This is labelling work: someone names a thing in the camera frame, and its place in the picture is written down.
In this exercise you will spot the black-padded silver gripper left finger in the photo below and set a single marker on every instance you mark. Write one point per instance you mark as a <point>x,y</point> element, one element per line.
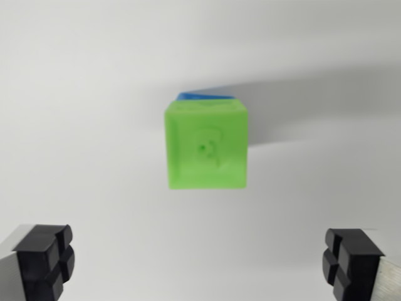
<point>34,257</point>

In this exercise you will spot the black-padded silver gripper right finger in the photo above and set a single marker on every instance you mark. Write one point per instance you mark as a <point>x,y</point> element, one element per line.
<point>360,260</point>

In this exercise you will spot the green embossed cube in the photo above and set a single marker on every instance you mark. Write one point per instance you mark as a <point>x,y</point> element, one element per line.
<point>206,150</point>

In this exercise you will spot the blue embossed cube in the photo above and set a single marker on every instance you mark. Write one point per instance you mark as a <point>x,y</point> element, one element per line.
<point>200,96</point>

